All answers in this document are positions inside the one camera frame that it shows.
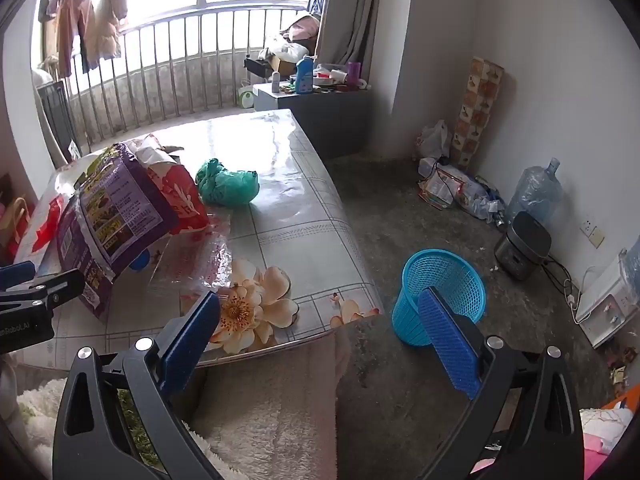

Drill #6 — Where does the cardboard box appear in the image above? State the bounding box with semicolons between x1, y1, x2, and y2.
270;52;301;76

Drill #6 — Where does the white appliance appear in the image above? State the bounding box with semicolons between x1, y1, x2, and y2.
575;260;640;348

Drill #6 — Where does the pink hanging garment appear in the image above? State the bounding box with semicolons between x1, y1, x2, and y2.
55;0;96;78

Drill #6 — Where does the black plastic object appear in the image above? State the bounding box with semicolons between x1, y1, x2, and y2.
244;56;273;81

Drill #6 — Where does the purple snack bag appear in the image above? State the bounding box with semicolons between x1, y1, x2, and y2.
55;142;181;321

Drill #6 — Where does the black rice cooker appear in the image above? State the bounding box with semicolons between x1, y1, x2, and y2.
494;211;552;281

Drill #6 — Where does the grey cabinet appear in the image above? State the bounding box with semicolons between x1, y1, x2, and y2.
252;82;373;158

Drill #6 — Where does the pile of small items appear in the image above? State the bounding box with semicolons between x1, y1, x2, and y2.
312;62;373;93

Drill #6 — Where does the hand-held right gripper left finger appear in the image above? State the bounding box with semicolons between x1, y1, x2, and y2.
52;290;226;480

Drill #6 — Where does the large clear water jug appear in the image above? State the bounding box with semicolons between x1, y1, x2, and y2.
505;157;563;226

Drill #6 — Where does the grey curtain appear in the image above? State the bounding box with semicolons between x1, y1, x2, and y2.
317;0;386;68

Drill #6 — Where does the pile of printed packets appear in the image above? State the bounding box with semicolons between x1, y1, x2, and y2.
417;157;506;221

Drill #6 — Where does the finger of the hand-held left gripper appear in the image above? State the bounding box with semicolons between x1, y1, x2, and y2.
0;269;87;320
0;261;37;292

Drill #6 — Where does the metal balcony railing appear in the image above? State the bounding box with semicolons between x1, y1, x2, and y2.
35;2;321;151

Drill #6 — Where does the white fluffy blanket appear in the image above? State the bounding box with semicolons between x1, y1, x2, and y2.
15;377;236;480

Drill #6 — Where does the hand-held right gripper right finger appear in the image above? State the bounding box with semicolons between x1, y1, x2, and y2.
417;286;586;480

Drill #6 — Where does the dark flat panel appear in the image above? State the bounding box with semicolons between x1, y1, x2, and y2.
36;80;83;161

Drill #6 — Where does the pink cloth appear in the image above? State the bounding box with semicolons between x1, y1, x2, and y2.
580;395;636;461

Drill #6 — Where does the clear plastic wrapper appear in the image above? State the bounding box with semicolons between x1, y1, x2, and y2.
147;210;233;301

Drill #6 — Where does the tall patterned box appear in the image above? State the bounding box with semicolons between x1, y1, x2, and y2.
452;56;503;168

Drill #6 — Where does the white stuffed bag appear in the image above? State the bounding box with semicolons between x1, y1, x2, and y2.
257;32;311;63

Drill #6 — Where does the beige fleece blanket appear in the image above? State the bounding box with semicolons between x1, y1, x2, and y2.
190;332;351;480

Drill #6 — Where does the pink clothes pile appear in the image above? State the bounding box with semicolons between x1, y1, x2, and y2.
280;12;321;43

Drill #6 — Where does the white wall socket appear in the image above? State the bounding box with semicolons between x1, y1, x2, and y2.
580;216;605;248

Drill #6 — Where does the blue plastic basket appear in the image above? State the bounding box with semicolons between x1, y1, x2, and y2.
391;249;487;347

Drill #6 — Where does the red and white plastic bag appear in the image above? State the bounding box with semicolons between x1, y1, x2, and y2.
15;132;211;271

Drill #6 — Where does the beige hanging jacket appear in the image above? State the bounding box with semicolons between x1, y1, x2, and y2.
82;0;128;61

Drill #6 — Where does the blue detergent bottle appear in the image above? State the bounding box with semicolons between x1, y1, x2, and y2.
295;55;315;94

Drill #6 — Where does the green plastic bag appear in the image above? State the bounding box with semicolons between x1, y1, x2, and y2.
195;158;261;206

